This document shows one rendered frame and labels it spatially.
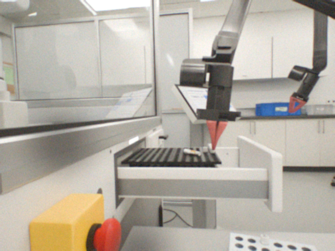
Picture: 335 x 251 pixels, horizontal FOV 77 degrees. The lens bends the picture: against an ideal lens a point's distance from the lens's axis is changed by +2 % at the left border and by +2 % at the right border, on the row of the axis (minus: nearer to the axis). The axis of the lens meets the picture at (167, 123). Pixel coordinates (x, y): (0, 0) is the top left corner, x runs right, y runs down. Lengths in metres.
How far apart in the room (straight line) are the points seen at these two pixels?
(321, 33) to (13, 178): 1.25
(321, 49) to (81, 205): 1.18
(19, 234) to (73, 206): 0.05
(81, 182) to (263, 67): 3.89
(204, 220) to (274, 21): 3.89
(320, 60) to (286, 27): 3.56
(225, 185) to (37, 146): 0.33
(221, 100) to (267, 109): 3.35
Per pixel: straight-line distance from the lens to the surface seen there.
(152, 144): 0.73
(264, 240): 0.40
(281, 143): 3.80
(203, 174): 0.43
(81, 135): 0.31
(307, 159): 4.00
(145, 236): 0.48
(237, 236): 0.42
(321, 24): 1.29
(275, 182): 0.44
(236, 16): 0.69
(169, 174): 0.43
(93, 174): 0.35
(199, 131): 1.50
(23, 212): 0.24
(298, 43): 4.35
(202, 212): 1.65
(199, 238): 0.47
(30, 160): 0.25
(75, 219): 0.23
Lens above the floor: 1.01
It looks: 3 degrees down
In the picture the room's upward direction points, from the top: 1 degrees counter-clockwise
